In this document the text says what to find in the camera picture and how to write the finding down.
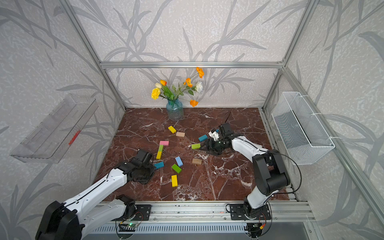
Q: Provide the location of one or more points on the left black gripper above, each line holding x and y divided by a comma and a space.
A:
144, 181

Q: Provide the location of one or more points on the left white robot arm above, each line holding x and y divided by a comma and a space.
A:
78, 216

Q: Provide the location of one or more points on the tan wooden block lower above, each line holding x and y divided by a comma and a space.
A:
197, 161

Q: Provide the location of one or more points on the teal block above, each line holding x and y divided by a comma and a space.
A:
203, 138
159, 165

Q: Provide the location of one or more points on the pink block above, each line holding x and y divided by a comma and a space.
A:
164, 143

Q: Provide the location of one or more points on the yellow block front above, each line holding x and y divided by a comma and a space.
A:
174, 181

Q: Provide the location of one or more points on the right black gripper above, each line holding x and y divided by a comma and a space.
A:
209, 145

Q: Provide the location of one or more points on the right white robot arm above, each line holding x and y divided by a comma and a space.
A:
270, 171

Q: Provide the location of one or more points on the white wire mesh basket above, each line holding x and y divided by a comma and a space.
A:
301, 131

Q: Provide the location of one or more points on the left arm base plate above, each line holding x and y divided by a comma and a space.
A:
141, 213

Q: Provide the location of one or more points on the yellow block near vase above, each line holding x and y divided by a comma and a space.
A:
172, 129

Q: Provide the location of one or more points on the artificial flower bouquet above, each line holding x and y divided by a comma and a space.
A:
172, 93

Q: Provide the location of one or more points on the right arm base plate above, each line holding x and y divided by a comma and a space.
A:
243, 212

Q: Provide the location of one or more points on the green block lower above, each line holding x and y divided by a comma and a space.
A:
176, 168

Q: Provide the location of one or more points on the right circuit board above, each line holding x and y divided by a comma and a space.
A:
254, 228

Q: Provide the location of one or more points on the clear plastic wall shelf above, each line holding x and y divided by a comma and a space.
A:
52, 138

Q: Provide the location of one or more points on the circuit board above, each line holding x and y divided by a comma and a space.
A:
254, 228
128, 226

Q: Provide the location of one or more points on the light blue block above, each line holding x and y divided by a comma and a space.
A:
179, 161

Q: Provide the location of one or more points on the blue glass vase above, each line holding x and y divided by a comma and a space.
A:
175, 110

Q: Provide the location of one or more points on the left circuit board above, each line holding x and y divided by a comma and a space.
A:
128, 226

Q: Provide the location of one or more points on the light green block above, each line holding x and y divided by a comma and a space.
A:
196, 146

